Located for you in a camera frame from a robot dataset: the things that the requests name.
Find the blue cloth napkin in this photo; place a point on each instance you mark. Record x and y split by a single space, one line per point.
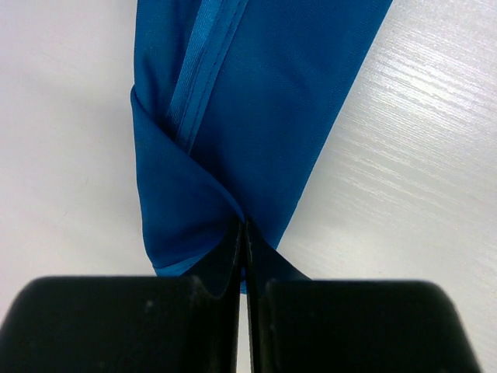
232 103

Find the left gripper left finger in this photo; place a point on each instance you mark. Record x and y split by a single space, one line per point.
187 323

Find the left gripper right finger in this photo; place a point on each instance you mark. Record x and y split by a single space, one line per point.
297 324

